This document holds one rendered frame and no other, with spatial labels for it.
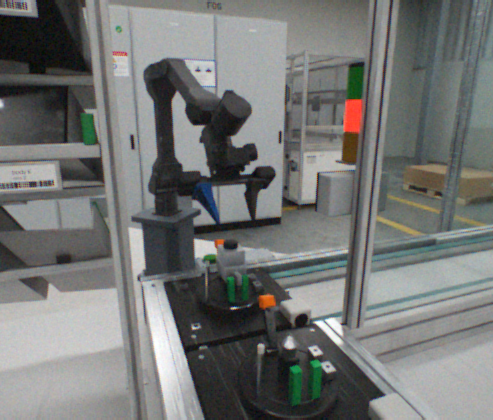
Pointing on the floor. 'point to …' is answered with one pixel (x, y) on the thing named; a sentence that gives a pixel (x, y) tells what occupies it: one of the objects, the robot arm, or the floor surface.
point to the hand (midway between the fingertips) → (232, 205)
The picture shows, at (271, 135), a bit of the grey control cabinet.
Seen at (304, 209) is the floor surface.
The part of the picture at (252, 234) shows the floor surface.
